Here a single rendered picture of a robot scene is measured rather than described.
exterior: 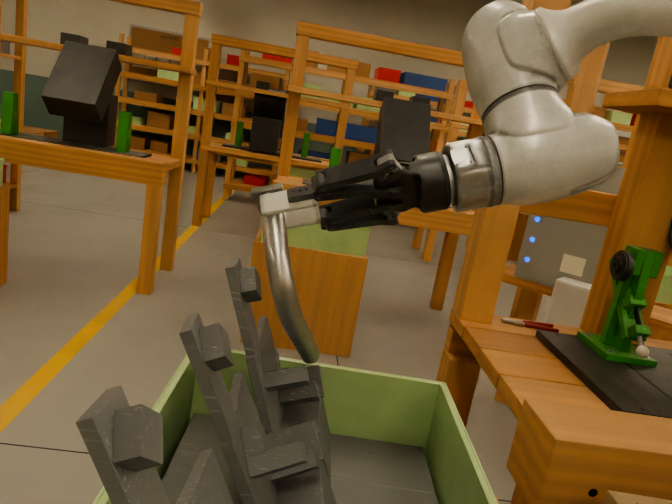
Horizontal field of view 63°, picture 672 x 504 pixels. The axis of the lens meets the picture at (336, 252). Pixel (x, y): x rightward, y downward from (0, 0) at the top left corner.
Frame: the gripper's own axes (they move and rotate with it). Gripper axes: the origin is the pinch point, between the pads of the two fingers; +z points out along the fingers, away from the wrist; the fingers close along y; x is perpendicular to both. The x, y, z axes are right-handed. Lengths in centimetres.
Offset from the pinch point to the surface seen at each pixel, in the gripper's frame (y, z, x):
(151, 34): -565, 283, -880
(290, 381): -11.7, 4.1, 18.5
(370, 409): -33.7, -5.0, 17.9
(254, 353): -7.5, 7.6, 15.5
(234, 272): 0.1, 7.7, 7.9
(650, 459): -46, -49, 31
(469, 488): -18.1, -15.7, 33.8
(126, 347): -206, 120, -84
